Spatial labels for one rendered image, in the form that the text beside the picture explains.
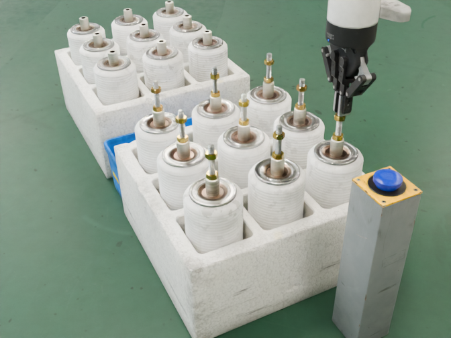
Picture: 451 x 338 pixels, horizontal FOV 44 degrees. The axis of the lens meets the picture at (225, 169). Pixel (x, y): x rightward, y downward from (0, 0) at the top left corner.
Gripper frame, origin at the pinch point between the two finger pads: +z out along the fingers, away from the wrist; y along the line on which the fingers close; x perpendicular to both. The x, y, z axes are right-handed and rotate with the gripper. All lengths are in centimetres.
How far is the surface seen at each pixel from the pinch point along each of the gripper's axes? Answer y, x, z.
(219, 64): -48, -4, 13
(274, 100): -20.6, -2.3, 9.5
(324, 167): 2.7, -3.9, 10.3
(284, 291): 9.0, -13.4, 30.2
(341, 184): 4.7, -1.4, 13.0
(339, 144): 1.1, -0.5, 7.4
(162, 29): -73, -11, 13
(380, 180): 18.1, -4.4, 2.1
